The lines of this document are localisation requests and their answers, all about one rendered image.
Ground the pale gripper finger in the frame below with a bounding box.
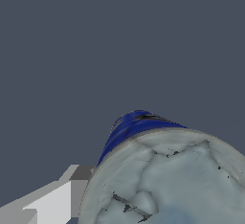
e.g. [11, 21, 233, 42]
[0, 164, 96, 224]

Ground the blue can with silver lid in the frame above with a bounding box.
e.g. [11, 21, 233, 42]
[78, 109, 245, 224]

